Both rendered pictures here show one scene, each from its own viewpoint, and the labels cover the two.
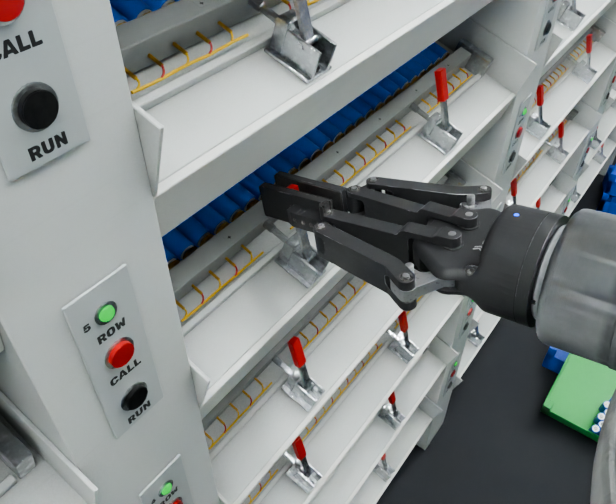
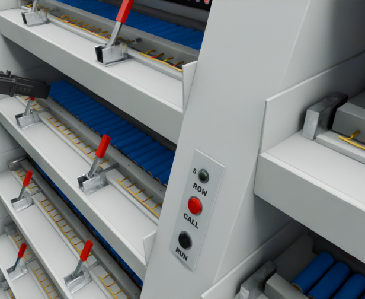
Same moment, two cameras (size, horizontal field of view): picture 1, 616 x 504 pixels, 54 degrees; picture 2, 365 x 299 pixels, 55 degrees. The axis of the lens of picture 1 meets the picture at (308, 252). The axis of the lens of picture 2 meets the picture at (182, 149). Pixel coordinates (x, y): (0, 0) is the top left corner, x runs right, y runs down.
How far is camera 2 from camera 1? 1.00 m
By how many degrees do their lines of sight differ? 80
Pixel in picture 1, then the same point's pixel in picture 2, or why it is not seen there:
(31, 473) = not seen: outside the picture
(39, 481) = not seen: outside the picture
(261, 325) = (9, 113)
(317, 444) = (29, 283)
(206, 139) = (8, 15)
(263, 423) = (17, 190)
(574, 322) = not seen: outside the picture
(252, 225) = (47, 102)
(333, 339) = (43, 222)
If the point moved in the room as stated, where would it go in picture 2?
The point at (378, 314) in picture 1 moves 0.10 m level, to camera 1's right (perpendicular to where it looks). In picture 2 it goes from (48, 247) to (16, 281)
